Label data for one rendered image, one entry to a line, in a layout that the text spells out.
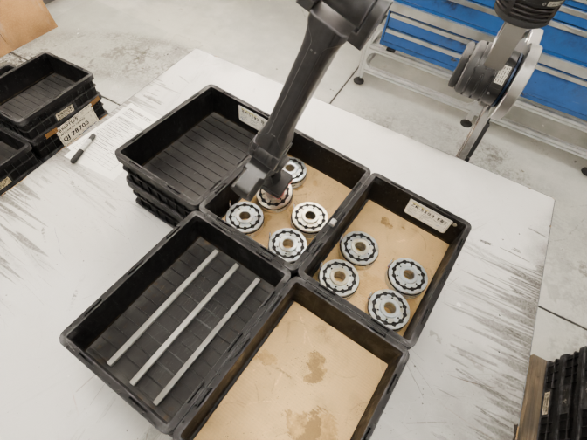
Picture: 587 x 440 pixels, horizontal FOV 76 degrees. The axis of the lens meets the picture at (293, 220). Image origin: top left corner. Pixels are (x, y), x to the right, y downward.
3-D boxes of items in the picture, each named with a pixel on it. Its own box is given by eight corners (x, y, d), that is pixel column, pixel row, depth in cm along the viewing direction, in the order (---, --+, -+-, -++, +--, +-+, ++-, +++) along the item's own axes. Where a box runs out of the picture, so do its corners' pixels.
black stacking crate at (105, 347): (200, 234, 104) (196, 209, 95) (289, 293, 97) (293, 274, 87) (79, 354, 84) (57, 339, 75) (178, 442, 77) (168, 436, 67)
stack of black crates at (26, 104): (80, 123, 214) (44, 50, 177) (122, 145, 208) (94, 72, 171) (20, 168, 193) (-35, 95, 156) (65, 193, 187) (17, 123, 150)
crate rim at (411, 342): (371, 175, 109) (373, 170, 107) (469, 229, 101) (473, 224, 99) (293, 278, 89) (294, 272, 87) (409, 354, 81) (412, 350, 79)
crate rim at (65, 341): (196, 213, 96) (195, 208, 94) (293, 278, 89) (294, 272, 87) (59, 341, 76) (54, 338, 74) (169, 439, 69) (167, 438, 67)
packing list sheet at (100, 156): (127, 101, 147) (127, 100, 147) (176, 124, 142) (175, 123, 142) (59, 153, 130) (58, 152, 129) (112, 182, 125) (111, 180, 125)
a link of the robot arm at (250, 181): (292, 155, 80) (258, 131, 80) (260, 197, 78) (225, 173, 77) (283, 170, 92) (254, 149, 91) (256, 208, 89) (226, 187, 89)
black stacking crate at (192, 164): (213, 112, 132) (210, 84, 123) (283, 151, 124) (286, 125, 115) (124, 181, 112) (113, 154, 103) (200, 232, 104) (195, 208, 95)
